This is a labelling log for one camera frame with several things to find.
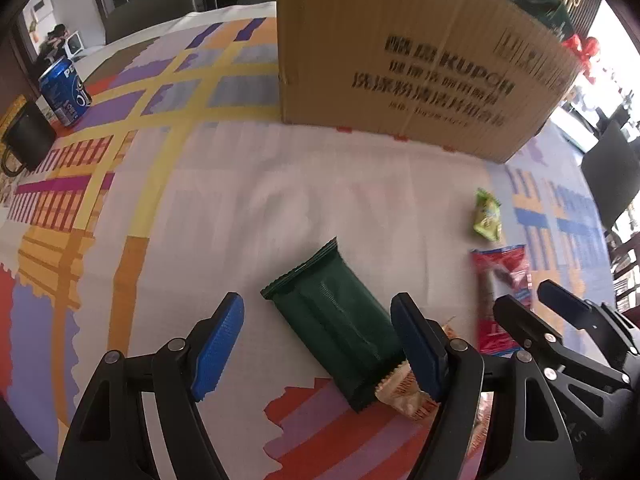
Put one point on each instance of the blue Pepsi can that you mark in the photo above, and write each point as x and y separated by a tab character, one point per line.
64	91

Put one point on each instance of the grey chair far left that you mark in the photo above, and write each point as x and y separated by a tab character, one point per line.
136	15

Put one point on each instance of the green knitted bag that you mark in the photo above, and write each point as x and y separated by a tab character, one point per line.
551	13

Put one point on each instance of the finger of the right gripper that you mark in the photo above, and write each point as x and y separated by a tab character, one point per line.
548	350
615	337

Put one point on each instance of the colourful patterned tablecloth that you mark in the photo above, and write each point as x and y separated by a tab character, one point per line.
182	184

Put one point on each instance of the yellow woven mat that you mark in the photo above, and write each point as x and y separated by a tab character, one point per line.
11	113

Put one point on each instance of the dark green snack packet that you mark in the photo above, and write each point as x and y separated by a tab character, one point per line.
340	322

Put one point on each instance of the gold orange snack packet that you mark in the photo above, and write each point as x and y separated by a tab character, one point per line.
400	390

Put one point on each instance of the red snack bar packet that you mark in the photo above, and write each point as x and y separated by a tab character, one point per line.
503	271

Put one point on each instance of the small green snack packet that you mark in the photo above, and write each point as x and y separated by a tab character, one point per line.
487	217

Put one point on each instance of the cardboard box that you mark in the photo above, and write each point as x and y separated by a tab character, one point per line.
478	76

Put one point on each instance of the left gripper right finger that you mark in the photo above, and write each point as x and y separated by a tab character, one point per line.
451	372

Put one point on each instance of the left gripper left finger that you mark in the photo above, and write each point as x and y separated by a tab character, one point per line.
184	372

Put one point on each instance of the person sitting in background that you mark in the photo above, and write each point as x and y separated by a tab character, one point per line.
53	47

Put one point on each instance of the red bow decoration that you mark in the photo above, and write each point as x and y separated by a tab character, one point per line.
584	50

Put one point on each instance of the dark chair at right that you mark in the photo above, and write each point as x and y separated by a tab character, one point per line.
611	170

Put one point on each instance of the black mug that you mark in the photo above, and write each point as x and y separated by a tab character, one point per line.
28	141

